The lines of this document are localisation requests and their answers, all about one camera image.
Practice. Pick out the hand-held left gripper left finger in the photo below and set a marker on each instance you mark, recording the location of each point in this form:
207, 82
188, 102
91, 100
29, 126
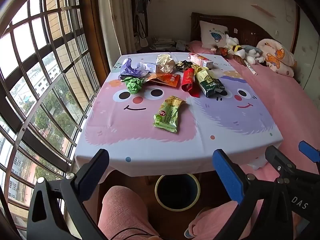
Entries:
96, 170

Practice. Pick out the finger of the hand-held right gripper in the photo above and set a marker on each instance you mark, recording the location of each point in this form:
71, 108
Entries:
308, 150
277, 157

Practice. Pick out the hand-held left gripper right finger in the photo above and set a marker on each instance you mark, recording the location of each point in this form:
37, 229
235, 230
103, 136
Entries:
228, 177

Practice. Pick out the dark waste bin yellow rim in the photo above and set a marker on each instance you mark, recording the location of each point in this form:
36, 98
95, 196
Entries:
177, 192

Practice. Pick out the yellow wrapper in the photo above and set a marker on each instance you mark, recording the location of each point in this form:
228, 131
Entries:
197, 68

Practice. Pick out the orange foil snack bag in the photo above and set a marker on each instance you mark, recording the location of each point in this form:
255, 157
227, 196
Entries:
167, 78

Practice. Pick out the strawberry print drink carton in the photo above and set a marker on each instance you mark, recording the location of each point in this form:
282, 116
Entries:
200, 58

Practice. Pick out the person's right leg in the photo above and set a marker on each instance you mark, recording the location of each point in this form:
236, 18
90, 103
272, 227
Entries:
212, 222

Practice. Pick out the monster print tablecloth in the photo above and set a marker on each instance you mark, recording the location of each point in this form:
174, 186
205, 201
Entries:
140, 140

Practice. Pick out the green snack packet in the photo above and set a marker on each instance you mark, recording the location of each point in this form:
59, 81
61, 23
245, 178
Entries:
167, 115

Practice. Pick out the white marker pen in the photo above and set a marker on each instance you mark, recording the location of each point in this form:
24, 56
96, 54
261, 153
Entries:
250, 68

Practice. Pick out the green crumpled paper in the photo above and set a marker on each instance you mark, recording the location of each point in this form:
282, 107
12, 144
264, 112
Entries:
133, 85

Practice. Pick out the dark green yellow carton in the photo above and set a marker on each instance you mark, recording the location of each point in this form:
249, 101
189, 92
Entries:
210, 86

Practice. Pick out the bear print pillow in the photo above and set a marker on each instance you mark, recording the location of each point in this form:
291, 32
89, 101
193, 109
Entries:
277, 57

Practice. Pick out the red foil packet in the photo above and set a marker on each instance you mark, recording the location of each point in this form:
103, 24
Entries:
188, 80

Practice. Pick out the white dog plush toy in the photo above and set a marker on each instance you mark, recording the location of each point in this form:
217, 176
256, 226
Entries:
253, 55

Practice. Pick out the purple crumpled plastic bag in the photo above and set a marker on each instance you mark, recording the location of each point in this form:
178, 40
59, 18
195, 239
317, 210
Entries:
130, 70

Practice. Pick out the bee plush toy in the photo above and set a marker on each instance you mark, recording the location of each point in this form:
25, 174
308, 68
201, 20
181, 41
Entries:
237, 48

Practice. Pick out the white blue drink carton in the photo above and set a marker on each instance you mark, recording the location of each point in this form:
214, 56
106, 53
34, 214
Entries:
151, 67

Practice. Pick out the brown plush toy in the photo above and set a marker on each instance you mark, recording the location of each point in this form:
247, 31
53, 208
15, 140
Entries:
222, 51

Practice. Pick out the black gold crumpled wrapper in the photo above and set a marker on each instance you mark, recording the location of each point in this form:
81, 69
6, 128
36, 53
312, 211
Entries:
183, 65

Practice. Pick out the barred window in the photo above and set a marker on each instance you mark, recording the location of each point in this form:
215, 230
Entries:
37, 62

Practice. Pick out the cream crumpled paper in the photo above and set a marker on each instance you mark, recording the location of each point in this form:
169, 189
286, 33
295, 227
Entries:
165, 62

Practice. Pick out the dark wooden headboard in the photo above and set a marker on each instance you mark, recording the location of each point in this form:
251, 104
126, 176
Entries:
245, 28

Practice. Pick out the white printed pillow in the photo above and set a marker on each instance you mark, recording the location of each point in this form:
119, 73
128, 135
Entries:
212, 36

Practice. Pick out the grey blue folder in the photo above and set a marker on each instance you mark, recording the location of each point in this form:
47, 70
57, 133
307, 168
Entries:
182, 45

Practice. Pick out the stack of papers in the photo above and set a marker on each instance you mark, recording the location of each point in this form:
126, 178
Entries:
162, 43

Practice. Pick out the cream curtain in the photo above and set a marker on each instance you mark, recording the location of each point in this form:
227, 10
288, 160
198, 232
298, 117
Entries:
117, 17

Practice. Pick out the clothes stand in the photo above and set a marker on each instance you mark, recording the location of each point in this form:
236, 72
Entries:
142, 12

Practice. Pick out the pink wall shelf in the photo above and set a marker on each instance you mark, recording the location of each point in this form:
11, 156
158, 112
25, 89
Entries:
263, 10

